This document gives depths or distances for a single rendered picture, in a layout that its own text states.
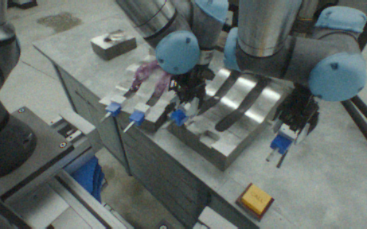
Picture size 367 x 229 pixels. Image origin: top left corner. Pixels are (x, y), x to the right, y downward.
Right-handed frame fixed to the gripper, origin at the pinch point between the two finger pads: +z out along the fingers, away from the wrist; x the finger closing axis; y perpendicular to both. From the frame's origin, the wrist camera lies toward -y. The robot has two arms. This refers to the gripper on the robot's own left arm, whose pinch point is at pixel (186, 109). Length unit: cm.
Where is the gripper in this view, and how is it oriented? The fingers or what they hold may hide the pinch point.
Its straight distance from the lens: 75.3
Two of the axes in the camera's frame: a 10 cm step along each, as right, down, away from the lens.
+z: -2.0, 7.1, 6.8
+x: 7.1, 5.8, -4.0
